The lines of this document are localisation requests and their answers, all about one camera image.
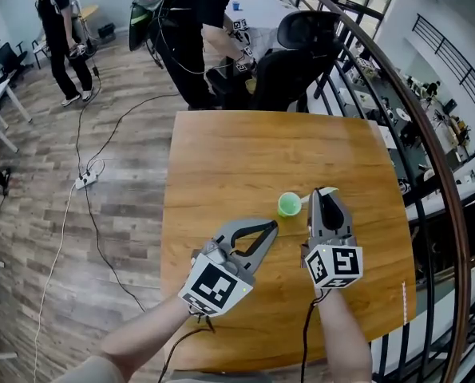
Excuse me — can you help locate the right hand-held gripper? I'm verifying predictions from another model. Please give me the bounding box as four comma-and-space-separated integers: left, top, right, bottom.
300, 188, 364, 290

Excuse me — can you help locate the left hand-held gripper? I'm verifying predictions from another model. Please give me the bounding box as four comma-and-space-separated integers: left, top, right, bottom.
178, 219, 279, 318

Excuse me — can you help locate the green cup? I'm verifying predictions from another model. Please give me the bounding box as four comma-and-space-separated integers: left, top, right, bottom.
277, 191, 303, 218

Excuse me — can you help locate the person's left forearm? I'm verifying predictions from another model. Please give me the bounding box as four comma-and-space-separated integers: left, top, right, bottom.
99, 295, 192, 378

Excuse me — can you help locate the person's right forearm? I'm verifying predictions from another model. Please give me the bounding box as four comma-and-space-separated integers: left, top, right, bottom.
319, 288, 374, 383

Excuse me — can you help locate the wooden table with white legs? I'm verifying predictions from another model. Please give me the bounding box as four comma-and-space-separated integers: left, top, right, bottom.
160, 109, 418, 374

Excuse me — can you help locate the wooden handrail black railing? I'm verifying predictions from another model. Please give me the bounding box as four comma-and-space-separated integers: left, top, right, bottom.
280, 0, 475, 383

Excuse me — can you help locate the black office chair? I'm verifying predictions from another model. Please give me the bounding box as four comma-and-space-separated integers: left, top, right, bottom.
204, 10, 342, 113

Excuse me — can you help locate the white power strip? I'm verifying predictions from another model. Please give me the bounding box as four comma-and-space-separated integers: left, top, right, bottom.
75, 170, 99, 190

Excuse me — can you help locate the black balcony railing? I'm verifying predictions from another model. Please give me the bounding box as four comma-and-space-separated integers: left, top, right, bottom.
412, 13, 475, 124

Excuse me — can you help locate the round table with white cloth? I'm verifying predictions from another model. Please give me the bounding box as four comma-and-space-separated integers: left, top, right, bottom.
223, 0, 302, 61

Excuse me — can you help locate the dark oval hanging panel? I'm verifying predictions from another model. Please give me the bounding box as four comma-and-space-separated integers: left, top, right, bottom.
128, 0, 158, 52

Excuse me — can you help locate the black bag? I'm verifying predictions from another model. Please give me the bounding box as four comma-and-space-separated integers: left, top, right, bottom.
97, 22, 117, 43

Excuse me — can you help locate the small round wooden table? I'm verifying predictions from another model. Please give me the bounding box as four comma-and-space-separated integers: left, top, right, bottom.
79, 4, 100, 22

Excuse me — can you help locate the grey chair white seat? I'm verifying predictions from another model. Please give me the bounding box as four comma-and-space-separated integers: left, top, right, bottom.
31, 34, 50, 69

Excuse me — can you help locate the small black chair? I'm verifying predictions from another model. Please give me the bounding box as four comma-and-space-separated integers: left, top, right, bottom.
0, 41, 29, 81

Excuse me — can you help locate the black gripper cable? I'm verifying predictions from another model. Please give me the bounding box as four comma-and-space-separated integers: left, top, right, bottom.
299, 289, 330, 383
156, 313, 216, 383

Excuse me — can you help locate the long black cable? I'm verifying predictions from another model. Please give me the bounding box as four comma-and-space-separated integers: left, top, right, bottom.
83, 184, 146, 313
77, 92, 180, 175
75, 53, 102, 175

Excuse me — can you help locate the long white cable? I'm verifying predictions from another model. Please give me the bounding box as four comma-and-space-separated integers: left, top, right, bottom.
33, 184, 78, 383

